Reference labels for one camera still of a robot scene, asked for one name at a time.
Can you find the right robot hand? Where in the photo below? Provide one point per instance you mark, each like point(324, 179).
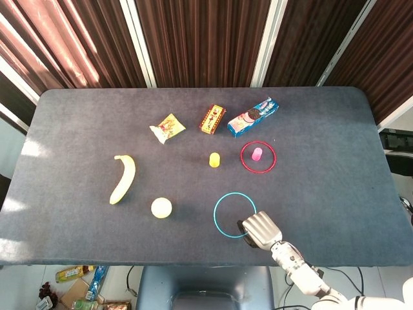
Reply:
point(262, 230)

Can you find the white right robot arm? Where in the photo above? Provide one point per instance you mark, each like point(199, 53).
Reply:
point(309, 277)

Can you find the pink small cup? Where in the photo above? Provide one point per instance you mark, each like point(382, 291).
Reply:
point(257, 154)

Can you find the yellow small cup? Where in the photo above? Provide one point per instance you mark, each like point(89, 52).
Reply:
point(214, 159)

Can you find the yellow ball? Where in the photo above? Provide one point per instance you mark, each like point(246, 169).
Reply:
point(161, 208)

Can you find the blue cookie box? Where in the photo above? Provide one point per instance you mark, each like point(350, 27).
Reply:
point(251, 119)

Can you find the red yellow snack box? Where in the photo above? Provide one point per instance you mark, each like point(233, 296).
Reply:
point(213, 119)

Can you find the yellow snack bag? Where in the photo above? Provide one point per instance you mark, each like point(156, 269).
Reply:
point(167, 128)

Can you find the yellow banana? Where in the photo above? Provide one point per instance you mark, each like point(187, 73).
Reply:
point(124, 177)

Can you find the black equipment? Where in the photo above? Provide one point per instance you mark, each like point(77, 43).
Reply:
point(398, 151)

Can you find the brown patterned snack box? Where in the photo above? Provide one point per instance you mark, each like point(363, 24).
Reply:
point(116, 305)

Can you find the blue snack package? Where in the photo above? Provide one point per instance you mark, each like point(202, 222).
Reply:
point(96, 281)

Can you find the green bottle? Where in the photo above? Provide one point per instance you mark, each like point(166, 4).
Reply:
point(84, 305)

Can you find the brown cardboard box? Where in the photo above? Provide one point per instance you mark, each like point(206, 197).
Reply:
point(75, 294)

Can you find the yellow drink bottle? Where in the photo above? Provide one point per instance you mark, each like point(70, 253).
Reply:
point(69, 274)

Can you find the dark red grapes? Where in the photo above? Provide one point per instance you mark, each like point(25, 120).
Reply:
point(47, 292)

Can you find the small white packet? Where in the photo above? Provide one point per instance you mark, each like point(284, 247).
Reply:
point(44, 303)

